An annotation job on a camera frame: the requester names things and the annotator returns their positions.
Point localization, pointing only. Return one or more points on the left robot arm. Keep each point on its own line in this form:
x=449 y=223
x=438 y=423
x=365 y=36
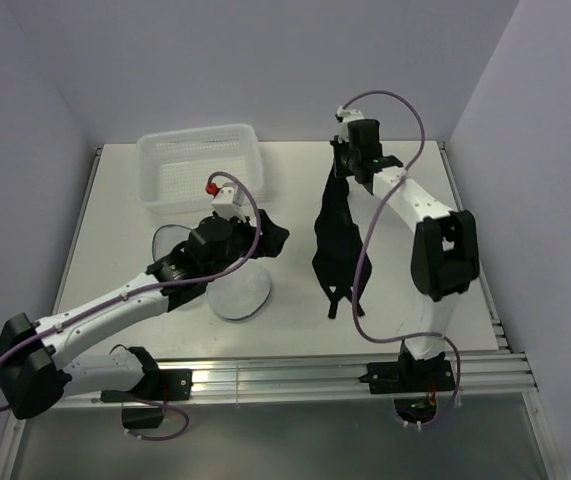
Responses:
x=43 y=361

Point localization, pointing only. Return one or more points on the aluminium rail frame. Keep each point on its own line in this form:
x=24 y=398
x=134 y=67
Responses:
x=279 y=397

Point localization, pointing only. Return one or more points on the white mesh laundry bag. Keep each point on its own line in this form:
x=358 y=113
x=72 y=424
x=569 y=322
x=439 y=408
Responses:
x=235 y=297

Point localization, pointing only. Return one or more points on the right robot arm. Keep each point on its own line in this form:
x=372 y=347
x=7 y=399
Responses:
x=445 y=255

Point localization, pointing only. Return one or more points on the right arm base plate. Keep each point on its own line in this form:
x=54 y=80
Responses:
x=409 y=376

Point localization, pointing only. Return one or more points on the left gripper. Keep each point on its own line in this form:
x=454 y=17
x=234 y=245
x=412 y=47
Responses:
x=271 y=237

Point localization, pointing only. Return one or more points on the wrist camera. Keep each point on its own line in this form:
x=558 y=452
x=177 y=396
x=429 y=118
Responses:
x=346 y=115
x=227 y=200

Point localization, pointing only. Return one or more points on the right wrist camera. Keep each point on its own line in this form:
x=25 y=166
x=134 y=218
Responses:
x=346 y=115

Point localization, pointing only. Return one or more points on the white plastic basket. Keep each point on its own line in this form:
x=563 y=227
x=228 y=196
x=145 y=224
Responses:
x=173 y=167

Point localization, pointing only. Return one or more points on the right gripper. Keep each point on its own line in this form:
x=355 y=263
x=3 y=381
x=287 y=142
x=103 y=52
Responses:
x=338 y=148

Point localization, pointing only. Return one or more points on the black bra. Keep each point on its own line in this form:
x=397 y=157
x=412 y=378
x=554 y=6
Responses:
x=338 y=240

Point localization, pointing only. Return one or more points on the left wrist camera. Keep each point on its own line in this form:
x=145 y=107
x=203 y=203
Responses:
x=227 y=200

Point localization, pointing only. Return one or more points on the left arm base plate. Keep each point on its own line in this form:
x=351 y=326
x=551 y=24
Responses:
x=163 y=385

